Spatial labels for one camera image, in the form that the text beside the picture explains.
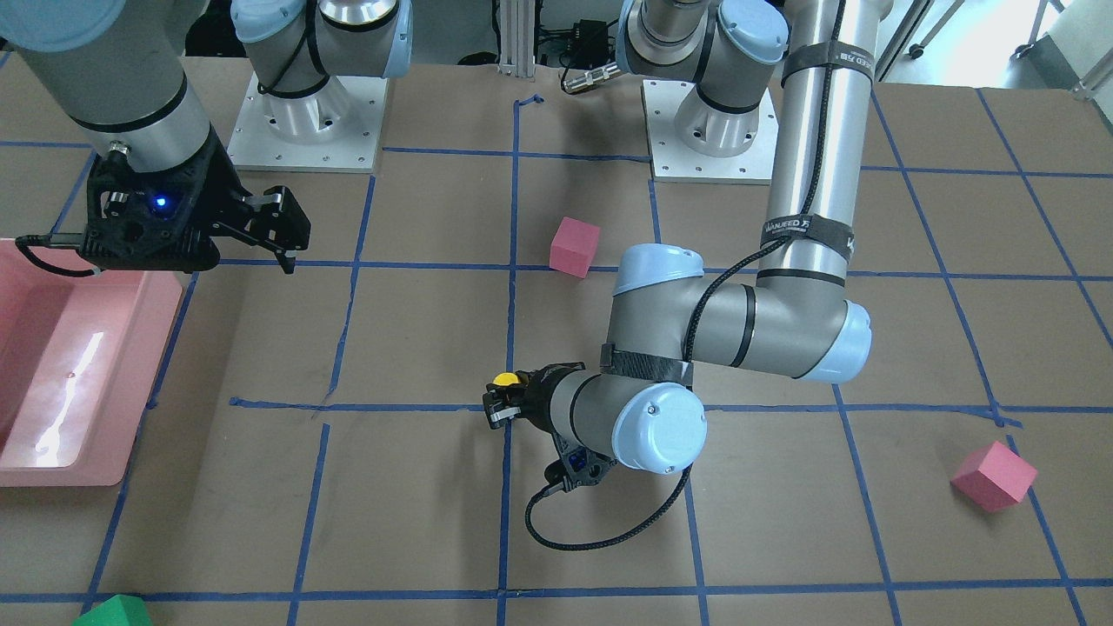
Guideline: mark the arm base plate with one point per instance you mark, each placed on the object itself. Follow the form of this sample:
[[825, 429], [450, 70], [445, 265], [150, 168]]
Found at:
[[337, 129], [692, 143]]

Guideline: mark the pink cube near base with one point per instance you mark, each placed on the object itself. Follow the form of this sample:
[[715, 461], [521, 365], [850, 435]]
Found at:
[[573, 247]]

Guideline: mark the pink cube far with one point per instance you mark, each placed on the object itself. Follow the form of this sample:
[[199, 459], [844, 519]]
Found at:
[[994, 477]]

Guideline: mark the green cube near bin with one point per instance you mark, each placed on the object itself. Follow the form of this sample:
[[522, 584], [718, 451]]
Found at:
[[119, 610]]

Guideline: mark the pink plastic bin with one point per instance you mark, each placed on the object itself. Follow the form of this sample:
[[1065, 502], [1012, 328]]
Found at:
[[79, 358]]

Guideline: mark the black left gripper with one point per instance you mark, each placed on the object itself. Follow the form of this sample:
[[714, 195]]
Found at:
[[541, 400]]

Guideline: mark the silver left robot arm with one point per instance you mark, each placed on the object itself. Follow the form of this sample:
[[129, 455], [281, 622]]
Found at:
[[782, 309]]

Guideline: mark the yellow push button switch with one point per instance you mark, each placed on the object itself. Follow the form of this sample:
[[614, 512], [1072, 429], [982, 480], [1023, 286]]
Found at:
[[510, 379]]

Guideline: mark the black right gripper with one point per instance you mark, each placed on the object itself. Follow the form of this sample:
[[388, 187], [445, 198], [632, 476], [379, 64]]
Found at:
[[224, 193]]

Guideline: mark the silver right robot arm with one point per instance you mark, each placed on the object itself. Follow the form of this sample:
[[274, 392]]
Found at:
[[114, 69]]

